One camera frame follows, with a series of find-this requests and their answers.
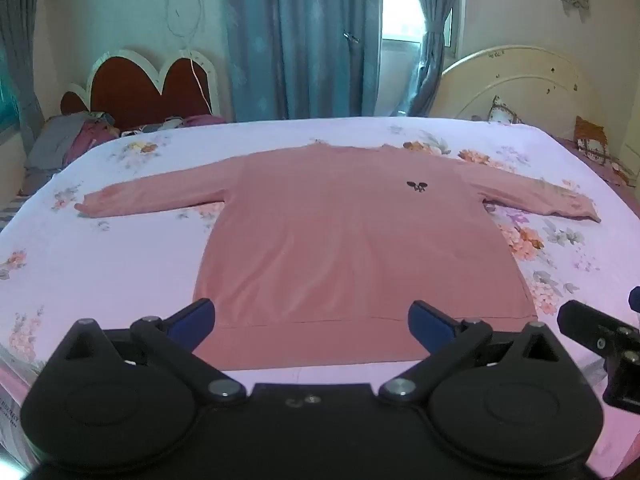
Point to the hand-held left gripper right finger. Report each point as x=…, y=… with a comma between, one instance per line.
x=430, y=324

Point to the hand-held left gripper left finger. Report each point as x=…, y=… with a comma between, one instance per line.
x=192, y=320

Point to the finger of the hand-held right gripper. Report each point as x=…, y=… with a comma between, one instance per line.
x=636, y=299
x=590, y=327

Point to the pink sweater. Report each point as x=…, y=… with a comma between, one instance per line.
x=325, y=240

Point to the pile of clothes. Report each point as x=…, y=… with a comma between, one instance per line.
x=55, y=145

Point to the floral pink bed sheet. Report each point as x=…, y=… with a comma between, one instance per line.
x=125, y=260

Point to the brown patterned pillow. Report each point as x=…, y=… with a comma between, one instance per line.
x=592, y=140

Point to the magenta pillow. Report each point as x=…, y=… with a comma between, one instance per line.
x=205, y=120

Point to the grey striped bed sheet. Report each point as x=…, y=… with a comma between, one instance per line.
x=10, y=207

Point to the cream patterned pillow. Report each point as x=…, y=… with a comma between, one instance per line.
x=504, y=111

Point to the red heart-shaped headboard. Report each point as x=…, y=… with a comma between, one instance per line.
x=130, y=90

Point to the cream round headboard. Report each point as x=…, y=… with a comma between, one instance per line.
x=525, y=85

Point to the tied blue curtain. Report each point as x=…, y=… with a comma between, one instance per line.
x=435, y=35

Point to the metal curtain clip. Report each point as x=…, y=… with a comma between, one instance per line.
x=351, y=37

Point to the blue patterned curtain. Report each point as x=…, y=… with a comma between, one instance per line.
x=300, y=35

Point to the bright window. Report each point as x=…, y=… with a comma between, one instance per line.
x=400, y=0

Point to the grey curtain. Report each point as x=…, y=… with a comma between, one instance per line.
x=15, y=35

